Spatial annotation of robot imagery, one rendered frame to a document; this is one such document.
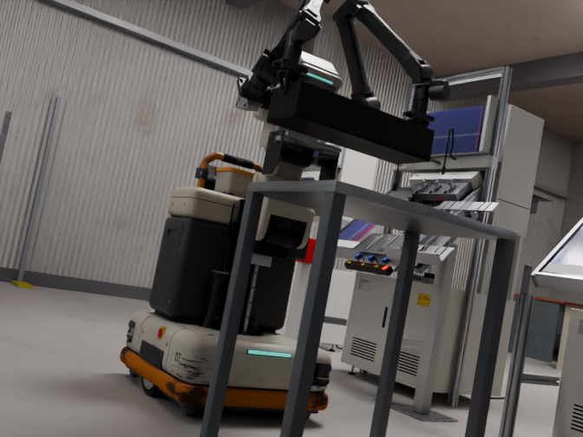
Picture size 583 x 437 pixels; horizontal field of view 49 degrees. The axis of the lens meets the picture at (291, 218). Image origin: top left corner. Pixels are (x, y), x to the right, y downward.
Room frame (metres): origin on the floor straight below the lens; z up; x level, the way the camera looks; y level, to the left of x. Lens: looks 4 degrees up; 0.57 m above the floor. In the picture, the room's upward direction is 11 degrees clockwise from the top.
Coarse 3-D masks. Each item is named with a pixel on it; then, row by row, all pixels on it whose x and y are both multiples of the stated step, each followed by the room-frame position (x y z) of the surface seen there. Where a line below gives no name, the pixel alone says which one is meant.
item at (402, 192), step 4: (396, 188) 4.08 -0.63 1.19; (400, 188) 4.05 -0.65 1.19; (404, 188) 4.02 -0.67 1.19; (408, 188) 3.99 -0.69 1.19; (392, 192) 4.05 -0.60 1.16; (396, 192) 4.02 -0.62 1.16; (400, 192) 3.99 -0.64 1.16; (404, 192) 3.96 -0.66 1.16; (408, 192) 3.93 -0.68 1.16; (396, 196) 3.97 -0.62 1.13; (400, 196) 3.94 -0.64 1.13; (404, 196) 3.91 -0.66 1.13; (408, 196) 3.89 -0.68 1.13; (416, 200) 3.77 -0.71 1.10; (428, 200) 3.70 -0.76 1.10; (460, 200) 3.51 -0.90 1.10; (424, 204) 3.68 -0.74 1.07; (428, 204) 3.66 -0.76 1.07; (432, 204) 3.63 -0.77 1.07; (436, 204) 3.61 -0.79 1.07; (440, 204) 3.59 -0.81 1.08
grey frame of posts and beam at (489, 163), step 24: (504, 72) 3.51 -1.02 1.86; (408, 96) 4.13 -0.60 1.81; (504, 96) 3.49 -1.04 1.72; (408, 168) 3.99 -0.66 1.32; (432, 168) 3.82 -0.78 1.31; (456, 168) 3.68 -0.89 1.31; (480, 168) 3.55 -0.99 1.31; (480, 216) 3.51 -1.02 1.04; (480, 240) 3.49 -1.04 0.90; (384, 264) 4.12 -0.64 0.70; (480, 264) 3.51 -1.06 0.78; (456, 360) 3.51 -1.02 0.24; (456, 384) 3.49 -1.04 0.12
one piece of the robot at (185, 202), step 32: (224, 160) 2.76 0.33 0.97; (192, 192) 2.49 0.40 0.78; (192, 224) 2.49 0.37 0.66; (224, 224) 2.58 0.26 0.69; (160, 256) 2.64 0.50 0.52; (192, 256) 2.50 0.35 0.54; (224, 256) 2.57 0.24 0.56; (160, 288) 2.59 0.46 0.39; (192, 288) 2.52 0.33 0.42; (224, 288) 2.57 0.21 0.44; (256, 288) 2.67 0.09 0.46; (288, 288) 2.75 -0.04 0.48; (192, 320) 2.56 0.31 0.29; (256, 320) 2.66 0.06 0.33
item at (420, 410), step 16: (448, 272) 3.08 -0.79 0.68; (448, 288) 3.09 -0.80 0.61; (432, 304) 3.10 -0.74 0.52; (432, 320) 3.08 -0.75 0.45; (432, 336) 3.07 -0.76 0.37; (432, 352) 3.07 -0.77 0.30; (432, 368) 3.08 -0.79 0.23; (416, 384) 3.11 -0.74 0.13; (432, 384) 3.09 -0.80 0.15; (416, 400) 3.09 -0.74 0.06; (416, 416) 2.97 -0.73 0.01; (432, 416) 3.04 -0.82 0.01; (448, 416) 3.11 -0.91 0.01
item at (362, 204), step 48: (288, 192) 1.78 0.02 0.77; (336, 192) 1.57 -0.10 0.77; (240, 240) 1.93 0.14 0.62; (336, 240) 1.58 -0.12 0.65; (240, 288) 1.92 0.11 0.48; (384, 384) 2.27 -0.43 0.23; (480, 384) 1.93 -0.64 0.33; (288, 432) 1.57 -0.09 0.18; (384, 432) 2.28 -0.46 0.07; (480, 432) 1.93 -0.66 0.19
